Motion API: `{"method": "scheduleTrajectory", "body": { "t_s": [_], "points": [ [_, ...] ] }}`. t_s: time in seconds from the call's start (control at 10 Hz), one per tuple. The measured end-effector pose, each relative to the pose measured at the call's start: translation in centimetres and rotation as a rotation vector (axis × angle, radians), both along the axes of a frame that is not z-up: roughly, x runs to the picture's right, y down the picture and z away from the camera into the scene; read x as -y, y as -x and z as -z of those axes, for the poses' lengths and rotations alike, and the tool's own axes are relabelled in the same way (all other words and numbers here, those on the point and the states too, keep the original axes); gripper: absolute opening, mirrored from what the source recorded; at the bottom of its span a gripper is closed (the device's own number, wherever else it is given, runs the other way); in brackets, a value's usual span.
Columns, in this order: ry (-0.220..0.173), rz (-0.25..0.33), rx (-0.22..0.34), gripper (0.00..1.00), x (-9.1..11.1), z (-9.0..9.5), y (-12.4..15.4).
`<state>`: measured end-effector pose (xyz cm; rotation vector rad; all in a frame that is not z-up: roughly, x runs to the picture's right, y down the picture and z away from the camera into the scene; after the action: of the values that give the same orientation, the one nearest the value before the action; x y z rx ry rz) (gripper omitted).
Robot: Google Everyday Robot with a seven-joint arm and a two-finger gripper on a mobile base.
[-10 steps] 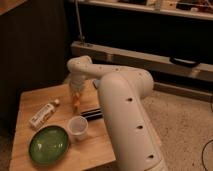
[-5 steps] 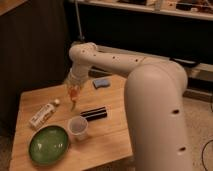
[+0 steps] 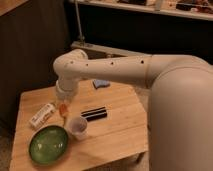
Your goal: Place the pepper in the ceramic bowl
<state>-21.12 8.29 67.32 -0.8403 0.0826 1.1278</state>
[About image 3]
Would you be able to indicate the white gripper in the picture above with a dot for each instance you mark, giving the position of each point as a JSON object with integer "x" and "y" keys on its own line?
{"x": 66, "y": 94}

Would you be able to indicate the orange pepper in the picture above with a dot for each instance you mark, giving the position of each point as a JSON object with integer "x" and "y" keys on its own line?
{"x": 63, "y": 110}

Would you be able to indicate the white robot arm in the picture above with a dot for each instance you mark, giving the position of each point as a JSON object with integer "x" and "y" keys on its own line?
{"x": 180, "y": 107}

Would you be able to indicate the green ceramic bowl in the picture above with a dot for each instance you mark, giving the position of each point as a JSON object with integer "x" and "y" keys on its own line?
{"x": 48, "y": 145}

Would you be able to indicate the blue sponge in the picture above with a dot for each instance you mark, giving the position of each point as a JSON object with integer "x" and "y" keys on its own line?
{"x": 100, "y": 83}

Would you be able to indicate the black rectangular box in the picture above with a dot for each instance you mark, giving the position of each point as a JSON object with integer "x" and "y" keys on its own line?
{"x": 95, "y": 114}

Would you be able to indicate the clear plastic cup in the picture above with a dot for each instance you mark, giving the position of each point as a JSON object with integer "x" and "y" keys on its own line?
{"x": 77, "y": 127}

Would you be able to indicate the white tube bottle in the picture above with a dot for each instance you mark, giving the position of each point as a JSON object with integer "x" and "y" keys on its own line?
{"x": 42, "y": 115}

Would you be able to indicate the metal pole stand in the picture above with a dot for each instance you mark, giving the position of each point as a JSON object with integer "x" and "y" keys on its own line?
{"x": 97, "y": 51}

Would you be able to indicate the wooden table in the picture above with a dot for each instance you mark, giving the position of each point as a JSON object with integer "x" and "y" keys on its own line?
{"x": 122, "y": 133}

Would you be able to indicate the background shelf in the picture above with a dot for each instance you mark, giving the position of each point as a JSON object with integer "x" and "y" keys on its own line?
{"x": 194, "y": 9}

